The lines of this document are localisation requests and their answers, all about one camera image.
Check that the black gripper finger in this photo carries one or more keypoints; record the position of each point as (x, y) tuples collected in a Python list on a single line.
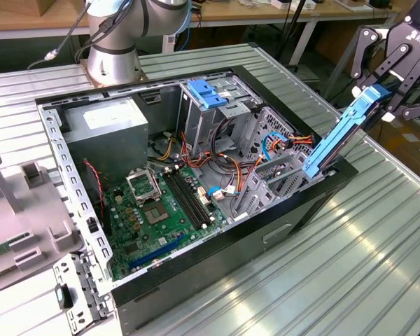
[(414, 75), (367, 52)]

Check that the hard disk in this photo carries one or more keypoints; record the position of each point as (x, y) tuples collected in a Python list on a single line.
[(339, 134)]

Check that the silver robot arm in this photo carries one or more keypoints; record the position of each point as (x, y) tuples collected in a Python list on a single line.
[(108, 59)]

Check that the grey metal disk bay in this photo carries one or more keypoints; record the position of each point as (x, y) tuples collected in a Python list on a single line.
[(290, 182)]

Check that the brown cardboard box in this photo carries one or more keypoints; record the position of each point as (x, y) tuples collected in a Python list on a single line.
[(409, 147)]

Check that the wooden desk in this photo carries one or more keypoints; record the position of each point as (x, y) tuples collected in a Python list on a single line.
[(231, 12)]

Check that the blue plastic drive rails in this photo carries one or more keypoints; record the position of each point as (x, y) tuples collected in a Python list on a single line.
[(206, 94)]

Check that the grey optical drive cage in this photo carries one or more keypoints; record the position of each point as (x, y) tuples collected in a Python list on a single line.
[(199, 119)]

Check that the black RAM slot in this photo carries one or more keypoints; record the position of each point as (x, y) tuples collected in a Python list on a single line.
[(181, 200), (185, 199), (193, 195), (189, 196)]

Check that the black PC case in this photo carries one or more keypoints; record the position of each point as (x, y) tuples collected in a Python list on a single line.
[(213, 266)]

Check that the CPU socket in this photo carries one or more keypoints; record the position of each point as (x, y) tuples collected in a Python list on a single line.
[(156, 213)]

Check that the green motherboard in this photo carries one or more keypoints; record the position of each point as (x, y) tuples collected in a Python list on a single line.
[(168, 238)]

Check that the grey power supply unit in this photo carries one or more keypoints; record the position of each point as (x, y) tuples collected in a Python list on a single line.
[(105, 140)]

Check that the blue expansion slot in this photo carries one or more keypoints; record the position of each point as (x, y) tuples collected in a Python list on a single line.
[(157, 252)]

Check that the grey parts rack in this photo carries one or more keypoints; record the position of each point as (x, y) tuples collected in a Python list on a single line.
[(38, 210)]

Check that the green RAM stick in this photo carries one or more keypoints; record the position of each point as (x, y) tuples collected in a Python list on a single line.
[(0, 250)]

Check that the square brown base plate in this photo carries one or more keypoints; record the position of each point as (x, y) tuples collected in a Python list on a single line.
[(85, 68)]

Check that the grey slot cover bracket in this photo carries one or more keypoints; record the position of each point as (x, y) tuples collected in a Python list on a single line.
[(85, 280)]

